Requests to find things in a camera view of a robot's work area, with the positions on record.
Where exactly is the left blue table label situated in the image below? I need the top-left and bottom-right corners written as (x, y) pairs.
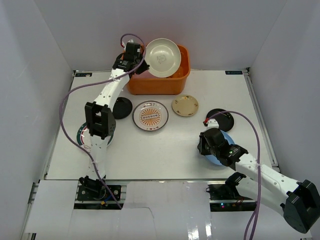
top-left (74, 72), bottom-right (92, 78)

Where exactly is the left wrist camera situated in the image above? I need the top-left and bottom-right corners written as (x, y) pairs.
top-left (120, 39), bottom-right (134, 50)

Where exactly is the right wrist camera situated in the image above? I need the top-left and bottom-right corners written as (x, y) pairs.
top-left (203, 118), bottom-right (219, 129)

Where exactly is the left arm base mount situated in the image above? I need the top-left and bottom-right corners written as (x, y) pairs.
top-left (76, 176), bottom-right (122, 204)

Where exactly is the blue plate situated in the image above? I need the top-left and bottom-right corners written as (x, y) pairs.
top-left (200, 131), bottom-right (235, 166)

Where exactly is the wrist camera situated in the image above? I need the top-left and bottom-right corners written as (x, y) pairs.
top-left (203, 118), bottom-right (219, 129)
top-left (120, 39), bottom-right (134, 50)

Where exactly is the beige small plate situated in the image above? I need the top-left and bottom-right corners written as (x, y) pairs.
top-left (171, 94), bottom-right (199, 117)

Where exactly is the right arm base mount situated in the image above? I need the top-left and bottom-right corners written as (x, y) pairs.
top-left (205, 184), bottom-right (257, 213)

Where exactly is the cream plate with bear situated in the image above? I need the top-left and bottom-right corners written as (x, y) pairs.
top-left (145, 38), bottom-right (182, 78)

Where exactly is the black plate left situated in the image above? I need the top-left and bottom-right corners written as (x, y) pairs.
top-left (112, 97), bottom-right (133, 120)

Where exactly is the black plate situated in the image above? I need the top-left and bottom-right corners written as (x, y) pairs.
top-left (112, 97), bottom-right (133, 120)
top-left (205, 108), bottom-right (235, 132)

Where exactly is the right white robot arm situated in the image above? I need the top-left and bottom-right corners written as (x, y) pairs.
top-left (197, 128), bottom-right (320, 234)

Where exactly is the orange plastic bin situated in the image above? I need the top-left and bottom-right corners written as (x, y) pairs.
top-left (126, 44), bottom-right (191, 95)

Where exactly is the sunburst pattern plate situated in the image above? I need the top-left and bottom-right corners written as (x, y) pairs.
top-left (132, 100), bottom-right (169, 132)

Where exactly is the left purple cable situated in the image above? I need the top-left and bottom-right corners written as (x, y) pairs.
top-left (59, 33), bottom-right (146, 210)

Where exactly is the black plate right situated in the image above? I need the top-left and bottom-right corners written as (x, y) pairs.
top-left (205, 108), bottom-right (235, 132)

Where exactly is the right blue table label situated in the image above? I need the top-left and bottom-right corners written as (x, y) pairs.
top-left (225, 70), bottom-right (243, 75)

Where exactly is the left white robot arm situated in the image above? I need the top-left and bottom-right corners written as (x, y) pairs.
top-left (84, 41), bottom-right (149, 181)

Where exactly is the green rimmed white plate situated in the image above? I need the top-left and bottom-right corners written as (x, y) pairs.
top-left (75, 121), bottom-right (115, 153)

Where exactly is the blue table label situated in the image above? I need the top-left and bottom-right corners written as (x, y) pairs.
top-left (225, 70), bottom-right (243, 75)
top-left (74, 72), bottom-right (92, 78)

